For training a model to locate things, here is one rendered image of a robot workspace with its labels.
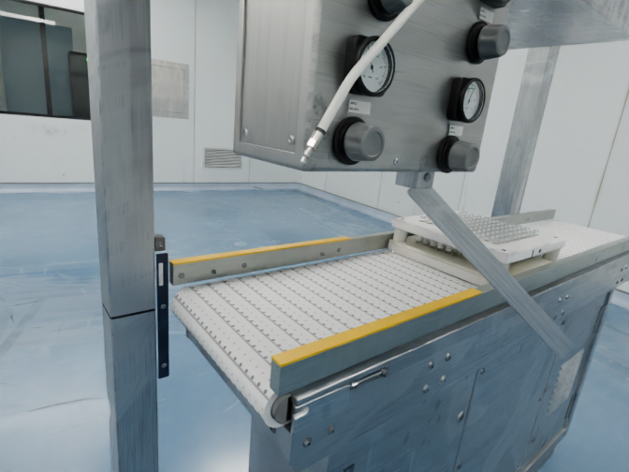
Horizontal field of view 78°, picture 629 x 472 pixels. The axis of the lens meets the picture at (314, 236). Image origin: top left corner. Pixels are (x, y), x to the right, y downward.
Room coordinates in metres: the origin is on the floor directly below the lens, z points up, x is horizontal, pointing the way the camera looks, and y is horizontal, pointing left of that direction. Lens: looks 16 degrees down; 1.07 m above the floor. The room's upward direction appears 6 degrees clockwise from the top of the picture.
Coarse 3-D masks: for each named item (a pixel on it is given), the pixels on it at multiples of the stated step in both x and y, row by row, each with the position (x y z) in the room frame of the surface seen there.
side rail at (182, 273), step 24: (504, 216) 1.12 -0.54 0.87; (528, 216) 1.22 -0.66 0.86; (552, 216) 1.34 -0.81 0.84; (360, 240) 0.74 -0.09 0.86; (384, 240) 0.79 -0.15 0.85; (192, 264) 0.52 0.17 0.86; (216, 264) 0.55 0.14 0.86; (240, 264) 0.57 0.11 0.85; (264, 264) 0.60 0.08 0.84; (288, 264) 0.63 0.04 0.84
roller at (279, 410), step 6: (282, 396) 0.32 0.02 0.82; (288, 396) 0.32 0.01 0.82; (276, 402) 0.31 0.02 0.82; (282, 402) 0.31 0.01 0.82; (288, 402) 0.32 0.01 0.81; (276, 408) 0.31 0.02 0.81; (282, 408) 0.31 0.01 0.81; (288, 408) 0.32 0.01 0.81; (276, 414) 0.31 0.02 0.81; (282, 414) 0.31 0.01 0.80; (288, 414) 0.32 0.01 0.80; (282, 420) 0.32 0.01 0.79; (288, 420) 0.32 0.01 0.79
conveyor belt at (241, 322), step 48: (576, 240) 1.07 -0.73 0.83; (192, 288) 0.51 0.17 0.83; (240, 288) 0.53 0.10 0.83; (288, 288) 0.54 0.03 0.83; (336, 288) 0.56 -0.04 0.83; (384, 288) 0.58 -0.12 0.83; (432, 288) 0.60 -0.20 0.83; (240, 336) 0.40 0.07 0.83; (288, 336) 0.41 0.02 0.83; (240, 384) 0.34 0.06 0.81
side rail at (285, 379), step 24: (624, 240) 0.96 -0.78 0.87; (552, 264) 0.69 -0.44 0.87; (576, 264) 0.75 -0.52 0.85; (480, 288) 0.53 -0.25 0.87; (528, 288) 0.62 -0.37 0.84; (432, 312) 0.44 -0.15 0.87; (456, 312) 0.48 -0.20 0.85; (384, 336) 0.38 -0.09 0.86; (408, 336) 0.41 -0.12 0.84; (312, 360) 0.32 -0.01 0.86; (336, 360) 0.34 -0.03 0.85; (360, 360) 0.36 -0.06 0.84; (288, 384) 0.30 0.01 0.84
